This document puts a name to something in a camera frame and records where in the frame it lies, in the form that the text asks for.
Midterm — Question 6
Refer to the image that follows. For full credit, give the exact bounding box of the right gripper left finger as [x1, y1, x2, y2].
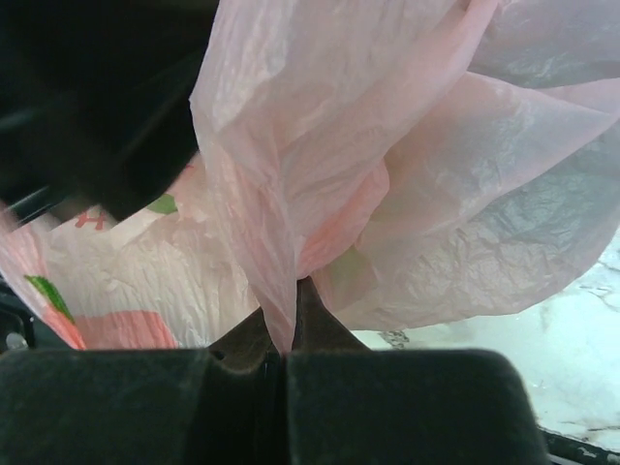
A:
[1, 312, 281, 464]

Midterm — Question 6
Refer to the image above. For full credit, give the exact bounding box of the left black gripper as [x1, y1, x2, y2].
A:
[1, 1, 217, 223]

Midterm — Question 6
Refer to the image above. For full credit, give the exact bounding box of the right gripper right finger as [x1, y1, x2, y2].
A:
[286, 280, 547, 464]

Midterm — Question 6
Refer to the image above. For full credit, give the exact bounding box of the pink plastic bag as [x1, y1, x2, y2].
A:
[1, 1, 619, 351]

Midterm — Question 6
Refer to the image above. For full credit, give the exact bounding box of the black metal base rail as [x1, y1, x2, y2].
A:
[540, 428, 620, 465]

